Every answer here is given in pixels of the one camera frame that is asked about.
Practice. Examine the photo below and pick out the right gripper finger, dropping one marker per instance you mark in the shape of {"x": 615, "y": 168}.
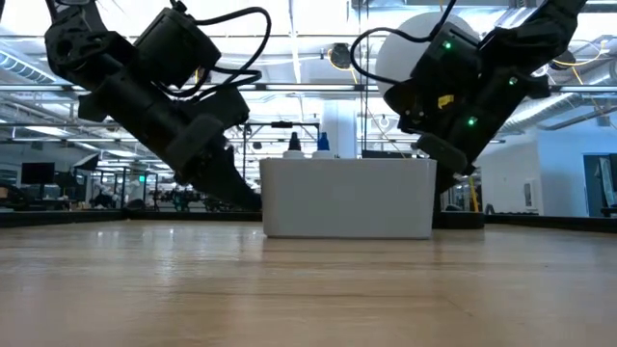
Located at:
{"x": 448, "y": 176}

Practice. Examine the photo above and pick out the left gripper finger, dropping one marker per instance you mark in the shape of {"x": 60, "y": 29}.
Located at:
{"x": 222, "y": 183}

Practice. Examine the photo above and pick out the black Chefmaster colour bottle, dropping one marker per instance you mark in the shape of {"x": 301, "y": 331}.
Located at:
{"x": 294, "y": 142}

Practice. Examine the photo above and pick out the white plastic storage bin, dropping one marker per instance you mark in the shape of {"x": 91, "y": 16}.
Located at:
{"x": 347, "y": 197}

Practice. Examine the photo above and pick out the blue Chefmaster colour bottle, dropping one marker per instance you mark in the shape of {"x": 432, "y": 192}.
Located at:
{"x": 323, "y": 142}

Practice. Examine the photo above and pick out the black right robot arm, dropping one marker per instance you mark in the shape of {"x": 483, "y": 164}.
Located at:
{"x": 535, "y": 34}

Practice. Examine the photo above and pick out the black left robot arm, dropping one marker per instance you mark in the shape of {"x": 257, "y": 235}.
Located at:
{"x": 82, "y": 43}

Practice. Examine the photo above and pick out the black tilted monitor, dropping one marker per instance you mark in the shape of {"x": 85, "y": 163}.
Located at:
{"x": 88, "y": 162}

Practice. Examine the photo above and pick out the white globe table lamp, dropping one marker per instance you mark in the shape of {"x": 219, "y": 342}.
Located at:
{"x": 400, "y": 53}

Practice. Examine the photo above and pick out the black flat screen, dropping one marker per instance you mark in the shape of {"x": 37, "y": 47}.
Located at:
{"x": 37, "y": 172}

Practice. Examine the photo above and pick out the black metal rack frame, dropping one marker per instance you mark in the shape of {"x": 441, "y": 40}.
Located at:
{"x": 282, "y": 124}

